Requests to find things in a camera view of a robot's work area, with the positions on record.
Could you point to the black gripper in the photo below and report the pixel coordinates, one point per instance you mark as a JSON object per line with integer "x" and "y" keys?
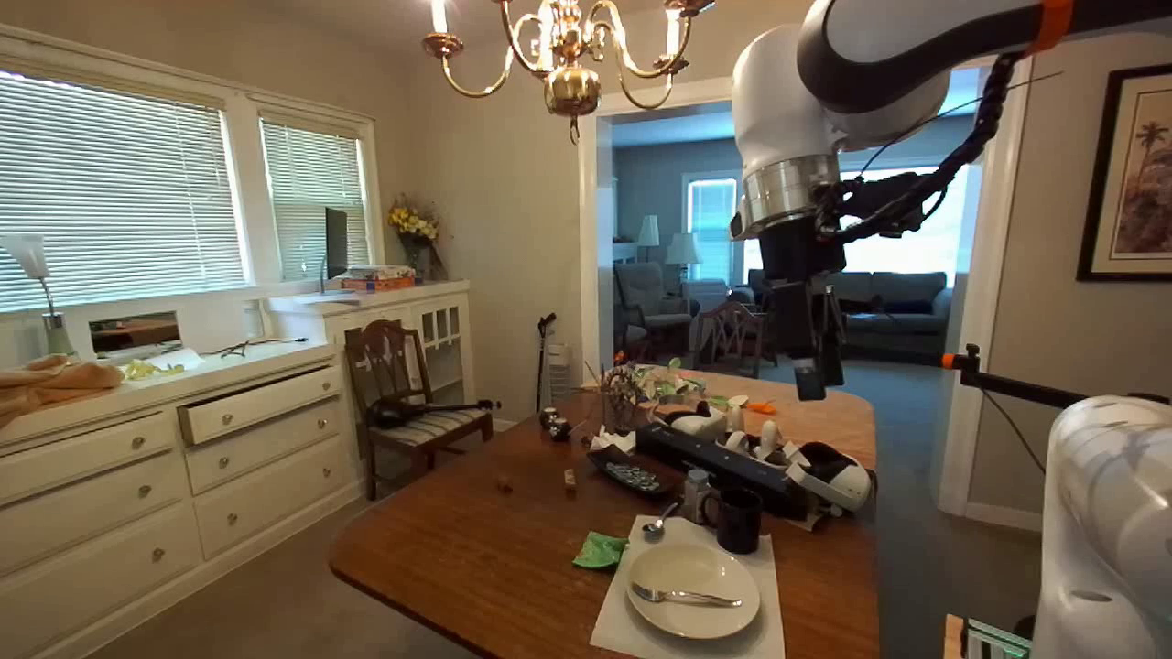
{"x": 802, "y": 314}

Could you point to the green cloth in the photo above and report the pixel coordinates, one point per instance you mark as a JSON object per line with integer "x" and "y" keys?
{"x": 598, "y": 550}

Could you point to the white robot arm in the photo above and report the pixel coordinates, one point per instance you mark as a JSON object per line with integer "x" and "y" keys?
{"x": 862, "y": 76}

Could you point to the black mug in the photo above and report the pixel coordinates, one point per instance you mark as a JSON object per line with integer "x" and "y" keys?
{"x": 737, "y": 521}

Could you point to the black tray with glass gems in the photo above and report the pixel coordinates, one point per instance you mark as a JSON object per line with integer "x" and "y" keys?
{"x": 626, "y": 472}

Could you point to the silver spoon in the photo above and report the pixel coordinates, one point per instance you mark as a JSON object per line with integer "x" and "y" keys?
{"x": 654, "y": 527}

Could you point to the white round plate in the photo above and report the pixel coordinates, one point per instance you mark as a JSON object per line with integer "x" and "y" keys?
{"x": 690, "y": 564}

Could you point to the white paper placemat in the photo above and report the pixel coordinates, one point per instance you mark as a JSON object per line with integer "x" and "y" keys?
{"x": 625, "y": 631}

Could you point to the silver fork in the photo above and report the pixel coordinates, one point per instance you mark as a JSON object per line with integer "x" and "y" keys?
{"x": 682, "y": 598}

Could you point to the white glass-door cabinet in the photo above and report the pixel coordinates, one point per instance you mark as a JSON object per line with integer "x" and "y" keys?
{"x": 432, "y": 314}

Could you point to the brass chandelier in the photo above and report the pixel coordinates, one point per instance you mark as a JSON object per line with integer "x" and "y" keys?
{"x": 561, "y": 40}

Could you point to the yellow flower vase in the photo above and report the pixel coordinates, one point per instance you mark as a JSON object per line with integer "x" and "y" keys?
{"x": 420, "y": 236}

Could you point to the wooden chair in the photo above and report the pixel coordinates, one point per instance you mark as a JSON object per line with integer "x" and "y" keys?
{"x": 398, "y": 408}

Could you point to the white dresser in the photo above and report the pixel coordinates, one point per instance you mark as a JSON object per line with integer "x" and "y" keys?
{"x": 123, "y": 504}

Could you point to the brown cloth on dresser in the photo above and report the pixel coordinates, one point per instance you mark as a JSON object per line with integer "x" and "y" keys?
{"x": 54, "y": 382}

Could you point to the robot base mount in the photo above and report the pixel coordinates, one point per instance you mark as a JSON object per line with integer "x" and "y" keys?
{"x": 1108, "y": 531}

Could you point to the framed wall picture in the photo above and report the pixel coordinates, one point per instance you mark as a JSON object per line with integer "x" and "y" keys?
{"x": 1129, "y": 206}

